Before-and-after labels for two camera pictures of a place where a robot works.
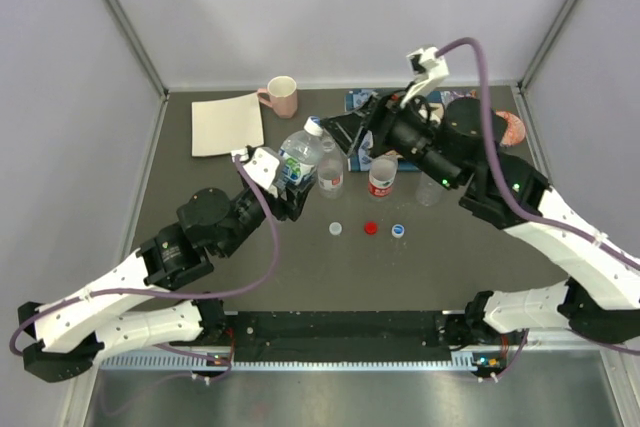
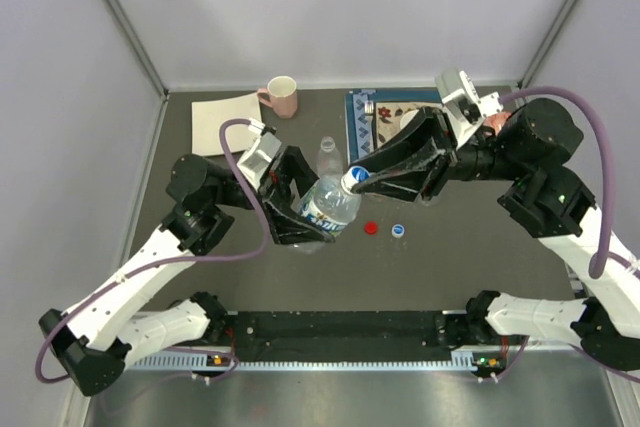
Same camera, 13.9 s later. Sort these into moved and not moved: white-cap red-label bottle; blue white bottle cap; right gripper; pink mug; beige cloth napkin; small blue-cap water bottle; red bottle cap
Moved: right gripper; small blue-cap water bottle
Not moved: blue white bottle cap; red bottle cap; beige cloth napkin; pink mug; white-cap red-label bottle
